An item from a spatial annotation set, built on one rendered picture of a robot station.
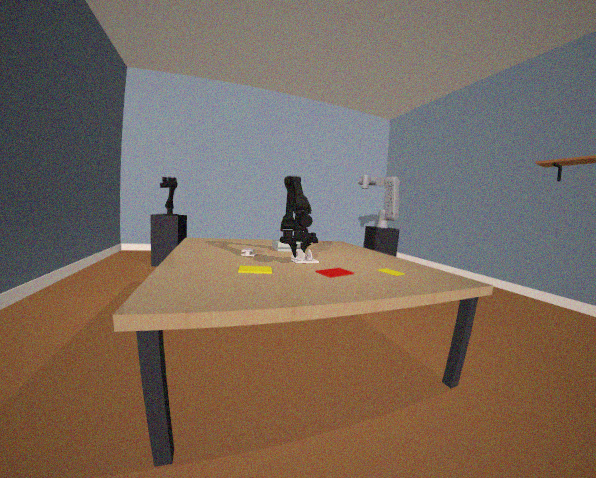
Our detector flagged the red rectangular block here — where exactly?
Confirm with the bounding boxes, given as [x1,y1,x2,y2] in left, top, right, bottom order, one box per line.
[315,268,354,278]

